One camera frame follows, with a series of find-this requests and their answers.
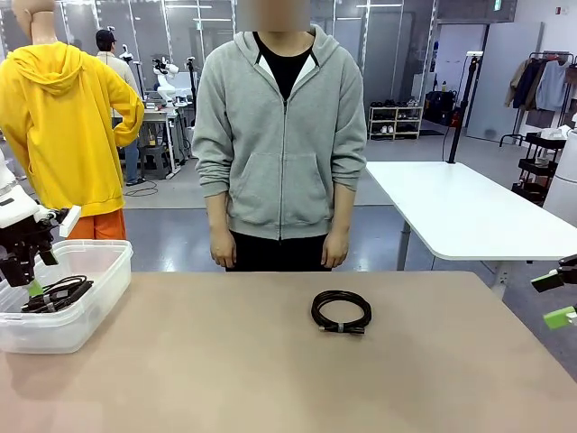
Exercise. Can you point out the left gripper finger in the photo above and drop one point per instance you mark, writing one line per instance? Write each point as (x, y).
(18, 273)
(48, 256)

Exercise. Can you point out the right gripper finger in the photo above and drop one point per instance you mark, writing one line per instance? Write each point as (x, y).
(559, 318)
(547, 282)

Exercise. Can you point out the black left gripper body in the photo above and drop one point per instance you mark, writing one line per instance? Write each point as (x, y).
(22, 239)

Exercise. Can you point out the person's right forearm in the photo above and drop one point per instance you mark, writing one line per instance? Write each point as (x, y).
(218, 214)

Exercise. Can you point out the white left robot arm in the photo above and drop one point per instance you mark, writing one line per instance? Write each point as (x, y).
(13, 198)

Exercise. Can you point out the person's right hand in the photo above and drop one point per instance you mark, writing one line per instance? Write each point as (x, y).
(223, 250)

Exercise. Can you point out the person's left hand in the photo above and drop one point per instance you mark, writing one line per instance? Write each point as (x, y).
(334, 250)

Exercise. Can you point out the orange trousers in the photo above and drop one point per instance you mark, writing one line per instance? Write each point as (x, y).
(99, 225)

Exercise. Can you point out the clear plastic storage box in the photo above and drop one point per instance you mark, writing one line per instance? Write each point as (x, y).
(103, 279)

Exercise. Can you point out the yellow hoodie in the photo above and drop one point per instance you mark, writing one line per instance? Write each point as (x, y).
(58, 135)

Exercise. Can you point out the large white table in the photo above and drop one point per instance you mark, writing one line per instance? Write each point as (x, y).
(455, 212)

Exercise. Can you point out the black rolling cart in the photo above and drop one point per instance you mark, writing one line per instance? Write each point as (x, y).
(538, 158)

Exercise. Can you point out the grey step stool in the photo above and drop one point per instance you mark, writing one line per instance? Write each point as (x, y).
(154, 160)

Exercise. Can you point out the grey background desk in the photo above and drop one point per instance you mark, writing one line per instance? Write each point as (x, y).
(162, 115)

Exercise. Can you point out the clothes rack with garments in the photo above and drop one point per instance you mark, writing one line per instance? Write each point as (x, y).
(536, 85)

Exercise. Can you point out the man with dark cap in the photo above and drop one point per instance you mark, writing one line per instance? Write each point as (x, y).
(119, 67)

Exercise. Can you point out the black pole stand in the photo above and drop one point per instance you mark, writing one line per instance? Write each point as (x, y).
(464, 99)

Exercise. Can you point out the black bags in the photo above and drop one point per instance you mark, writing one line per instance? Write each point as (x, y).
(441, 108)

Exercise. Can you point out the grey partition panel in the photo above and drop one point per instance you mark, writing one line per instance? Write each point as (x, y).
(505, 81)

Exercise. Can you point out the small white background robot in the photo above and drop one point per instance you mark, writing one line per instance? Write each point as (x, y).
(166, 76)

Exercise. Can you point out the beige mannequin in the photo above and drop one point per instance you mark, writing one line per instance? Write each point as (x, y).
(33, 22)

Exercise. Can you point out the wooden shoe rack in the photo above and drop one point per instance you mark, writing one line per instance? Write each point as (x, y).
(396, 122)

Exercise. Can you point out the person in grey hoodie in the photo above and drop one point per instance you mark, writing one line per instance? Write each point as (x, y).
(279, 149)

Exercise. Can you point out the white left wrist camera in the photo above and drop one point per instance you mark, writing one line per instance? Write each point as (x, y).
(70, 221)

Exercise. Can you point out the black camera tripod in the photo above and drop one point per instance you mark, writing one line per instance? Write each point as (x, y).
(191, 61)
(125, 55)

